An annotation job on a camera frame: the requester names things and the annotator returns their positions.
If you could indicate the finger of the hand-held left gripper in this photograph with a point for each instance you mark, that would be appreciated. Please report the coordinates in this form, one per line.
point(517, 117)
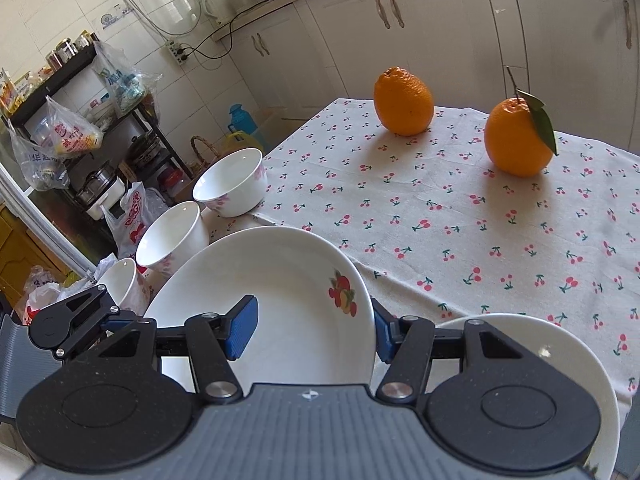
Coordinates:
point(102, 305)

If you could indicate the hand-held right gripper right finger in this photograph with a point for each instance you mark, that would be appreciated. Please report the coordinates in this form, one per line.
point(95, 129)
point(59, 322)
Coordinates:
point(382, 335)

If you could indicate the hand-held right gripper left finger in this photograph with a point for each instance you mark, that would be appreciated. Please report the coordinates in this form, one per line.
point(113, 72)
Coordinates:
point(242, 325)

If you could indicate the white floral print bowl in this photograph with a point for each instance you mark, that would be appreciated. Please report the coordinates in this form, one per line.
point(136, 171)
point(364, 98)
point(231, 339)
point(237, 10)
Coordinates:
point(170, 235)
point(125, 285)
point(235, 195)

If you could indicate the white fruit print plate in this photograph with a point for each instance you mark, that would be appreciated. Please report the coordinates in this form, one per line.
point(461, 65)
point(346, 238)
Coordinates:
point(560, 345)
point(280, 270)

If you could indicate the white red print plastic bag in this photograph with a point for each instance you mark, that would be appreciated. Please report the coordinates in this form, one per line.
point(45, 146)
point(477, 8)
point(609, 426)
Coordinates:
point(135, 220)

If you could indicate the metal pot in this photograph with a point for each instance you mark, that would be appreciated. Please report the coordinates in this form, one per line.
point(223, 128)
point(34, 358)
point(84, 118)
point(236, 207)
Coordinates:
point(97, 182)

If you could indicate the cherry print tablecloth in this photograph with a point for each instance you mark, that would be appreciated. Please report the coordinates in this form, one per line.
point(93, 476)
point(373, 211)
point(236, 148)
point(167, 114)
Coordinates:
point(450, 210)

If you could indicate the cardboard box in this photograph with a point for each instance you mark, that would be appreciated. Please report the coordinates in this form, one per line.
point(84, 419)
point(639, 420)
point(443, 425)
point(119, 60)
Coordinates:
point(185, 187)

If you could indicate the clear plastic bag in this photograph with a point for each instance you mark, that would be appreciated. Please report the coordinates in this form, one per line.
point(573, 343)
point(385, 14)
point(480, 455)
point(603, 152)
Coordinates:
point(65, 132)
point(37, 165)
point(125, 85)

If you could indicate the wicker basket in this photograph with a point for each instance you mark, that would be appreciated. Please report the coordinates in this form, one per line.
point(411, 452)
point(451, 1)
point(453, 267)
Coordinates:
point(200, 160)

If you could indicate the yellow plastic bag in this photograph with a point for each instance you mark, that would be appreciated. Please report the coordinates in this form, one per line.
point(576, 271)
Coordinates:
point(235, 141)

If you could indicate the blue thermos jug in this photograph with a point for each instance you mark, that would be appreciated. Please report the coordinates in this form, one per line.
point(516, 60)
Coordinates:
point(242, 120)

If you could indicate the orange without leaf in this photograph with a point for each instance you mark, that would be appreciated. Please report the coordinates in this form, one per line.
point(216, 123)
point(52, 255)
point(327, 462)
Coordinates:
point(402, 102)

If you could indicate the black shelf rack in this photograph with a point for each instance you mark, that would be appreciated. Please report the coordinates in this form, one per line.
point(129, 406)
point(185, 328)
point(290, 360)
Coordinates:
point(55, 75)

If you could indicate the orange with green leaf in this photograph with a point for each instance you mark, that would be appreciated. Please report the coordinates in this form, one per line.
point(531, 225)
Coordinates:
point(515, 135)

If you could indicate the white power strip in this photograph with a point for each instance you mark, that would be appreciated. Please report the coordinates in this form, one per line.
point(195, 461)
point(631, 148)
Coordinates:
point(178, 52)

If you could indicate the white electric kettle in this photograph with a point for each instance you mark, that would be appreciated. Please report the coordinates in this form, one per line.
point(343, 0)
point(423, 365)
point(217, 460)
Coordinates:
point(215, 5)

